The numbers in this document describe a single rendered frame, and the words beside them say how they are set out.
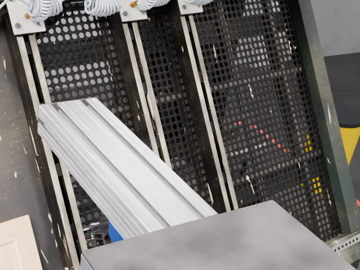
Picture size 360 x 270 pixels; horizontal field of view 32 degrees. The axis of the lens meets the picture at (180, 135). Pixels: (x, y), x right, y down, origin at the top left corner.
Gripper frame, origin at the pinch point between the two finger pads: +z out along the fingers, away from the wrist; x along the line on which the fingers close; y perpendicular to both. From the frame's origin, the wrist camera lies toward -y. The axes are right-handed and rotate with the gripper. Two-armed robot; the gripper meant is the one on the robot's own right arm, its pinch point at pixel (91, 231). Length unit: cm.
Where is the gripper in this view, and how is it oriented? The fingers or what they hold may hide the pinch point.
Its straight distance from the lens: 202.6
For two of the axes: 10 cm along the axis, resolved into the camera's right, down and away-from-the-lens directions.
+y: -7.7, 2.1, -6.1
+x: 2.3, 9.7, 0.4
